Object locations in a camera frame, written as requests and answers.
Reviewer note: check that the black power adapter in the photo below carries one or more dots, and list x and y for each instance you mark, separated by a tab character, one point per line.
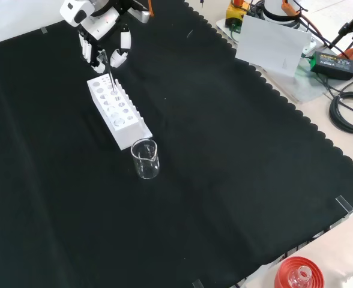
332	64

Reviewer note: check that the clear glass beaker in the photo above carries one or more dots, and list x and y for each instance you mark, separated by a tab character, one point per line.
146	172

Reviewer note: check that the white test tube rack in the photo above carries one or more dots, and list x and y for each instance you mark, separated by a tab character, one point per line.
125	135

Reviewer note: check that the metal base plate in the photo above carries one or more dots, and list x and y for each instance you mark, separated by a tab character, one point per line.
305	85

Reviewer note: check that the white wrist camera shell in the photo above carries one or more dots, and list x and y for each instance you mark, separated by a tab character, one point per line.
74	12

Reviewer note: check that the red ribbed funnel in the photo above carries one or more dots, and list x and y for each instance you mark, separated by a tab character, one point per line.
284	270

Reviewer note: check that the black bench cloth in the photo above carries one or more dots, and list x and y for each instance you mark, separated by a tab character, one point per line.
224	150

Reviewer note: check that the yellow stop button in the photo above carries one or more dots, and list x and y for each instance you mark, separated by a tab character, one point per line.
233	13

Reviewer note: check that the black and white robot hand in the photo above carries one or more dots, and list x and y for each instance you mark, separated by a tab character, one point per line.
101	25

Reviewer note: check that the clear glass rod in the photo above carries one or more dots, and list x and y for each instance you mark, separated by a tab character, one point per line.
108	67

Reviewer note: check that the small clear glass flask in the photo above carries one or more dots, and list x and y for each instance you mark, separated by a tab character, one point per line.
301	277

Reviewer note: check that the black tripod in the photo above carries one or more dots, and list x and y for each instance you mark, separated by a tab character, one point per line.
349	25

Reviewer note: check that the orange clamp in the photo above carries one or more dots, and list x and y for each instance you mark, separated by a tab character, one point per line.
352	54

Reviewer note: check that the pale white board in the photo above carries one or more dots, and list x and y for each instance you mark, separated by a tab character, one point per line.
269	45

